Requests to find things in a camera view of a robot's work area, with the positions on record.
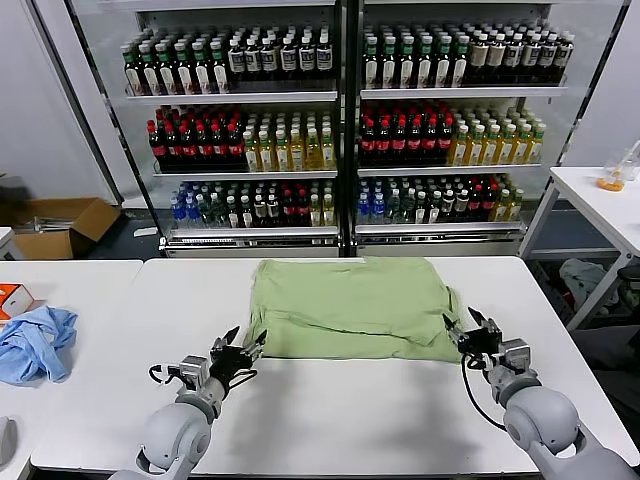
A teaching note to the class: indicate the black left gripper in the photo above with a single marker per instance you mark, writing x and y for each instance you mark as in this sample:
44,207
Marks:
230,367

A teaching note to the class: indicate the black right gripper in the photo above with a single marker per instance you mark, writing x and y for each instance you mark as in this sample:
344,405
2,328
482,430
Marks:
480,345

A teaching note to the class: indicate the light green t-shirt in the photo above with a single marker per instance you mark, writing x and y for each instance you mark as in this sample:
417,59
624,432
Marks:
350,310

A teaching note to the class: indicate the grey clothes pile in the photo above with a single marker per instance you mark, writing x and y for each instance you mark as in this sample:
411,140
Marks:
582,280

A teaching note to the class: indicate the white beverage cooler cabinet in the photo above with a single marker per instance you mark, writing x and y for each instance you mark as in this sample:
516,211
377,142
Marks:
440,245
250,248

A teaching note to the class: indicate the black perforated panel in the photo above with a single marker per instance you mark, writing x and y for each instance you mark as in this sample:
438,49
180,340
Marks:
550,295

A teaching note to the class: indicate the white cooler shelf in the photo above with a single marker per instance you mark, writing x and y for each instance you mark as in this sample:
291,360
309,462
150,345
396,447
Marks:
460,93
460,2
230,98
440,229
245,175
215,3
250,233
450,171

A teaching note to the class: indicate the dark drink bottle white label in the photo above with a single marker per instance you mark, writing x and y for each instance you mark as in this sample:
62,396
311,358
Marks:
420,210
231,212
246,212
434,210

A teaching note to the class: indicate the dark bottle beige label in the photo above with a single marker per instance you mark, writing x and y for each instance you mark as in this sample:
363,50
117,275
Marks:
259,210
461,205
273,210
448,205
496,56
479,56

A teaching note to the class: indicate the yellow juice bottle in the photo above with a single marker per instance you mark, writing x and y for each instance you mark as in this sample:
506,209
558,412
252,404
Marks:
475,150
266,156
314,212
460,150
506,150
250,156
535,148
521,149
500,207
328,212
327,155
281,156
312,155
491,150
297,156
514,206

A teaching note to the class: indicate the red-capped cola bottle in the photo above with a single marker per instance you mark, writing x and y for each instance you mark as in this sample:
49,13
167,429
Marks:
186,147
474,202
234,147
171,147
398,144
446,144
201,147
302,210
487,202
430,144
367,144
217,147
288,210
383,144
414,144
155,147

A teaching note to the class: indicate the green-label clear water bottle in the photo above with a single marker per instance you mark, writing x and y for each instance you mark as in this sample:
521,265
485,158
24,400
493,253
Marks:
204,212
394,209
216,212
407,209

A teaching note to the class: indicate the blue water bottle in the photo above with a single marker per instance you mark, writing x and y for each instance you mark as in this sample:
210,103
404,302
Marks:
378,210
363,210
176,214
191,212

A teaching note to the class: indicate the small white floor object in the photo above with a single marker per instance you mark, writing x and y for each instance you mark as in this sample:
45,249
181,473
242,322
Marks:
145,232

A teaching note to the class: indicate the white side table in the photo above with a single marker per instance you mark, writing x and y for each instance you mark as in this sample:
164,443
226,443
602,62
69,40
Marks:
590,200

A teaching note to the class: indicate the glass beaker orange contents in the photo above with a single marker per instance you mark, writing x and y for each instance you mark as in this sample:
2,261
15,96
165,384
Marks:
611,182

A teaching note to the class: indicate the crumpled light blue shirt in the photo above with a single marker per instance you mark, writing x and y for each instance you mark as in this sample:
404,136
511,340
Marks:
35,345

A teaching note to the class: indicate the open cardboard box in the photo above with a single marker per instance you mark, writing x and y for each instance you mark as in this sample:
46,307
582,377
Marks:
55,245

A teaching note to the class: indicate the orange and white box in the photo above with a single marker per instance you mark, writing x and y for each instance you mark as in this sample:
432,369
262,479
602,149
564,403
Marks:
15,300

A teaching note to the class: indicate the tall clear glass container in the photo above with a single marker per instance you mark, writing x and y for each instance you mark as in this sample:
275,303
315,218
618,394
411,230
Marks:
632,160

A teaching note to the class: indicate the white cabinet corner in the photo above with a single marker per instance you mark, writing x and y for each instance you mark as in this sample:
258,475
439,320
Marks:
9,245

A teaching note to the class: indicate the grey rounded device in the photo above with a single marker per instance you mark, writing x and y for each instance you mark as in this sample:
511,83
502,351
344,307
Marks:
6,440

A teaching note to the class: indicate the green-capped dark tea bottle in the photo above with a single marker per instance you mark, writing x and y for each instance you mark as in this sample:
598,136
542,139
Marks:
443,67
371,67
133,75
202,75
220,74
167,75
425,67
389,67
460,66
407,67
184,75
150,75

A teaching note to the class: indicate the dark blurry object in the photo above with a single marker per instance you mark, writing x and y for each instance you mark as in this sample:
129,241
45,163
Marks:
12,195

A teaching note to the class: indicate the dark bottle blue-white label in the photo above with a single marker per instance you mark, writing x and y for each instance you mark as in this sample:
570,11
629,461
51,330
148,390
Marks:
564,54
288,59
512,55
529,55
306,58
323,58
252,60
236,61
269,60
547,55

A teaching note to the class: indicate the glass cooler door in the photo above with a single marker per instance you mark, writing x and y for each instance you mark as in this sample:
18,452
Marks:
90,75
585,60

